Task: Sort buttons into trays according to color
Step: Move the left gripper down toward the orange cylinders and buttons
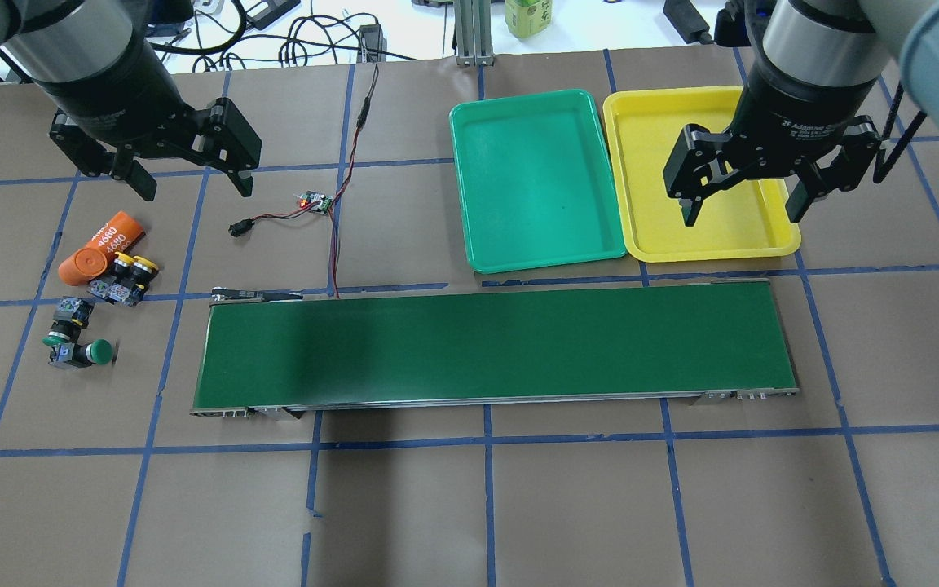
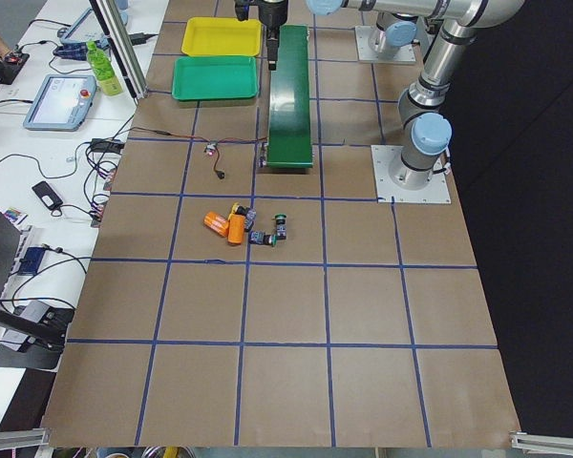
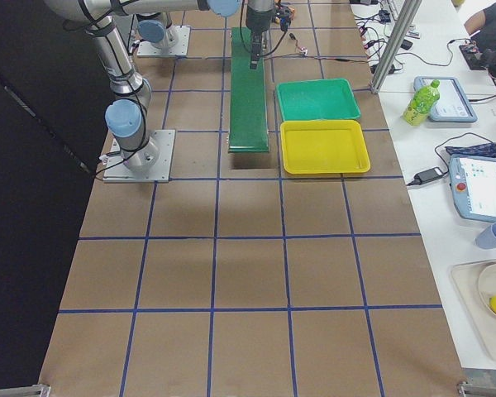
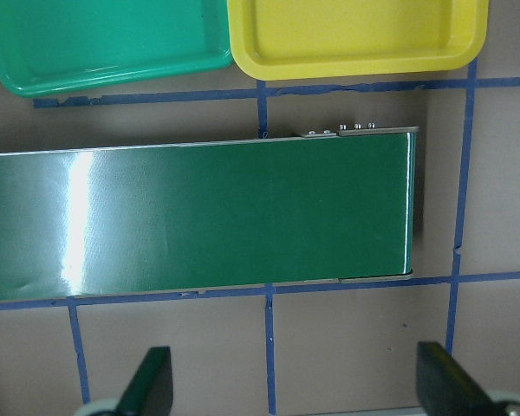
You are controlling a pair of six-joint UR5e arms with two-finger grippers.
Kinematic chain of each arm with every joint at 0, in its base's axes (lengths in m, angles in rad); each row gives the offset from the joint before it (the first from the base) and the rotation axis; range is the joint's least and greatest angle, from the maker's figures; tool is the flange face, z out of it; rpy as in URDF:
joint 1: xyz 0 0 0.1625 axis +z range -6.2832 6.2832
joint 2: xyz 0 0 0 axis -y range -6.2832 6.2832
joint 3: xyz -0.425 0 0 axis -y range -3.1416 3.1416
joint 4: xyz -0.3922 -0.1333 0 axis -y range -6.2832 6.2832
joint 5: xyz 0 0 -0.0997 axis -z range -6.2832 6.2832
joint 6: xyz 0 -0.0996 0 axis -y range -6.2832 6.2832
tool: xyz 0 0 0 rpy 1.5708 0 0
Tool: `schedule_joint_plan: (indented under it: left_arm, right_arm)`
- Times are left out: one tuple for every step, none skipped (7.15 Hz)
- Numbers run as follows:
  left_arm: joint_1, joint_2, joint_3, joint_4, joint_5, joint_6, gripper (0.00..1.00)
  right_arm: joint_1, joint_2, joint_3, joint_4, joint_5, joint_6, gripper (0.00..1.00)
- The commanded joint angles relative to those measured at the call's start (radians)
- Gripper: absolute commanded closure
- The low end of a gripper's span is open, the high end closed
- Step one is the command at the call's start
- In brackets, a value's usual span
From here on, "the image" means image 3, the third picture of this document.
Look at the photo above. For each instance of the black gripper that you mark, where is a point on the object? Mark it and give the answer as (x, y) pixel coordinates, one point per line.
(256, 21)

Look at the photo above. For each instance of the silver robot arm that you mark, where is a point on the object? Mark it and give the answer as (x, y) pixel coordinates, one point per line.
(126, 117)
(221, 8)

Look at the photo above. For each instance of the green conveyor belt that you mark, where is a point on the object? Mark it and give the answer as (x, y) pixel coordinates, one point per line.
(248, 130)

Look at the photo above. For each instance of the green plastic tray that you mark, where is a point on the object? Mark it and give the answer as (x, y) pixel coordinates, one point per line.
(320, 99)

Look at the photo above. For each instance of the yellow plastic tray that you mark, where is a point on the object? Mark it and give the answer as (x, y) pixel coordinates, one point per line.
(319, 147)

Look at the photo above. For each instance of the green tea bottle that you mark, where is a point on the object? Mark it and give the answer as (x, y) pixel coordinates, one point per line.
(422, 103)

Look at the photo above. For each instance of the far teach pendant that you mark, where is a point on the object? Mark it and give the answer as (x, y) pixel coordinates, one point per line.
(453, 105)

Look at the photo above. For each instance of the teach pendant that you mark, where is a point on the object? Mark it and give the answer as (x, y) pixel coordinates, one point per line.
(473, 186)
(453, 105)

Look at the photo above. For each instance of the black power adapter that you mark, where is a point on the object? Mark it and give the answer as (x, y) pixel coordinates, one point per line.
(427, 176)

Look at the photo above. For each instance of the blue patterned cloth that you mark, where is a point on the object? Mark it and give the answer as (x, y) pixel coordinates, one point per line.
(482, 150)

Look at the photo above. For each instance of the near teach pendant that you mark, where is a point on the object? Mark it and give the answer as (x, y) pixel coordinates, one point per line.
(473, 186)

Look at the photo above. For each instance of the blue plastic cup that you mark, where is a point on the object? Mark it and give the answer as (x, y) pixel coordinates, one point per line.
(487, 238)

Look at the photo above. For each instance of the beige bowl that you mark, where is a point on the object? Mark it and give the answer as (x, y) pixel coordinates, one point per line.
(487, 285)

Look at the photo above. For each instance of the beige serving tray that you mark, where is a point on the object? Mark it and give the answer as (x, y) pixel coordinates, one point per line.
(465, 278)

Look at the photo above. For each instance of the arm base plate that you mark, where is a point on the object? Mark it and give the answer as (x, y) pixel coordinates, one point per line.
(150, 164)
(159, 41)

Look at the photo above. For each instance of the aluminium frame post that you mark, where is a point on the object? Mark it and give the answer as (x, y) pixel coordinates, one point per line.
(405, 18)

